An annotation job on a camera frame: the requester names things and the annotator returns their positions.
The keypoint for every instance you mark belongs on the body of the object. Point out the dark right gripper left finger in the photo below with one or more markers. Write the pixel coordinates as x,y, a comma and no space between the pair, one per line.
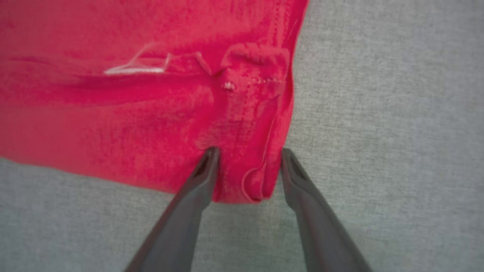
177,234

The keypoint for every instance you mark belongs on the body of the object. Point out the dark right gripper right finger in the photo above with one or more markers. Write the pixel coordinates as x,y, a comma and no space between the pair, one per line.
321,234

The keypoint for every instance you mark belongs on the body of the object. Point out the red and white shirt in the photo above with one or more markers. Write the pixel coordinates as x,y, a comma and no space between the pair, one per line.
113,113

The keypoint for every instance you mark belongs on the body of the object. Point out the grey fabric sofa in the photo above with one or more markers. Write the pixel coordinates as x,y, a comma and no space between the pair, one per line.
397,132

